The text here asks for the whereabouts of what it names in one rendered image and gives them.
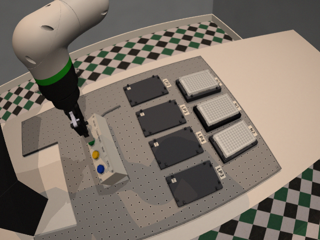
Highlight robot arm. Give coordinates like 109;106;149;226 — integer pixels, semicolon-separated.
12;0;109;102

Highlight white button panel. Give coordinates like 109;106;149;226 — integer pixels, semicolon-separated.
87;105;130;189

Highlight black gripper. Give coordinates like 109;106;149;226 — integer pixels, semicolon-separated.
52;85;94;143

